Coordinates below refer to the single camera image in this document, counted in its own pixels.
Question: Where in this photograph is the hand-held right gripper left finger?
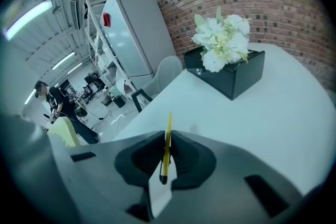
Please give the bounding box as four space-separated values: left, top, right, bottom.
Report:
49 130 166 224

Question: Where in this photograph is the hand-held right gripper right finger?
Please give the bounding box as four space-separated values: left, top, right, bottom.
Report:
157 130 310 224

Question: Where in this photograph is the yellow utility knife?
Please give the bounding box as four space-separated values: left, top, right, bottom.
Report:
159 112 174 185

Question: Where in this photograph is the black bin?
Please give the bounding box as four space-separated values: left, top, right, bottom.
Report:
113 95 125 108

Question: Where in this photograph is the black box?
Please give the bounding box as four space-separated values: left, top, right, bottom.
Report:
183 46 266 101

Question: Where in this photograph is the small ceiling tube light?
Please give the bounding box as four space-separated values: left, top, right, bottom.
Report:
67 62 83 74
51 51 76 70

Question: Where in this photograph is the grey upholstered chair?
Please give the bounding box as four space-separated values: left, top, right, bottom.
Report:
141 56 184 100

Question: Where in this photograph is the white flower bouquet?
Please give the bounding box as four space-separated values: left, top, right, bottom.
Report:
191 6 253 73

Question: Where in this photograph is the grey refrigerator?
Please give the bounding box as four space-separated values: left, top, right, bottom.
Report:
101 0 176 90

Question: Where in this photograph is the white metal shelf rack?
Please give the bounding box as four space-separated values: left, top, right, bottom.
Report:
85 0 137 92

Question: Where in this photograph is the long ceiling tube light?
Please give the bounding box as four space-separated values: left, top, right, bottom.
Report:
4 0 53 40

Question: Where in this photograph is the black frame chair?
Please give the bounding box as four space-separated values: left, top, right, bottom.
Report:
131 88 153 113

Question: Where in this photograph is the wall air conditioner unit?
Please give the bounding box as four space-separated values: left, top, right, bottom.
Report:
69 0 85 31

